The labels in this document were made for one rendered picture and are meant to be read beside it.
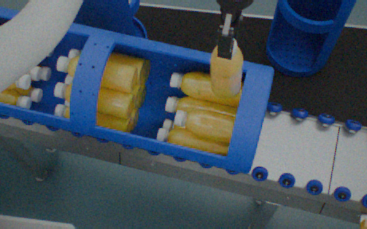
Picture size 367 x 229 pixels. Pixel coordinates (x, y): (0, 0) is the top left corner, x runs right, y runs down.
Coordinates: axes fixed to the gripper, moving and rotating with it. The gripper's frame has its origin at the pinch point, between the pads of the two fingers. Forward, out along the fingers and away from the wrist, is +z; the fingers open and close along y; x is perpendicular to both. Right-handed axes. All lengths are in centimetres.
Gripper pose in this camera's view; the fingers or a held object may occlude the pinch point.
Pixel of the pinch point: (228, 39)
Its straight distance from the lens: 113.2
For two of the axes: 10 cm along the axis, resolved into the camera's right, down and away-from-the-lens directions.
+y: 2.5, -9.0, 3.5
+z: 0.1, 3.6, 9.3
